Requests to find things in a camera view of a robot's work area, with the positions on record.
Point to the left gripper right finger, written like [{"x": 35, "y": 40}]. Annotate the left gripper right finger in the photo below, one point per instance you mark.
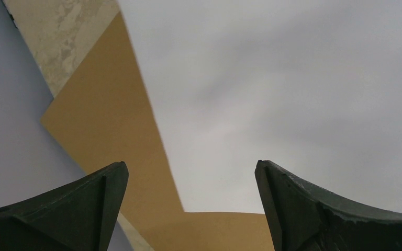
[{"x": 304, "y": 216}]

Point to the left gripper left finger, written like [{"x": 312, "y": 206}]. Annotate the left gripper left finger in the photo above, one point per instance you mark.
[{"x": 80, "y": 215}]

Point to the brown backing board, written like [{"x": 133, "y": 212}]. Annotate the brown backing board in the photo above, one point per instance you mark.
[{"x": 103, "y": 115}]

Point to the printed photo sheet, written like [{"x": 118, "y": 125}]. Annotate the printed photo sheet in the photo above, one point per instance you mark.
[{"x": 314, "y": 86}]

